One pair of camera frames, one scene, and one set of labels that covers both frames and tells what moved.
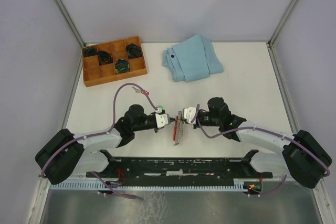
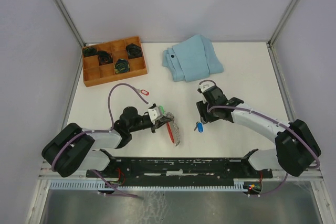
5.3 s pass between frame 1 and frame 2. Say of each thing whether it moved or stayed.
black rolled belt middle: stayed
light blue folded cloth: stayed
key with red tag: stayed
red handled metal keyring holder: moved
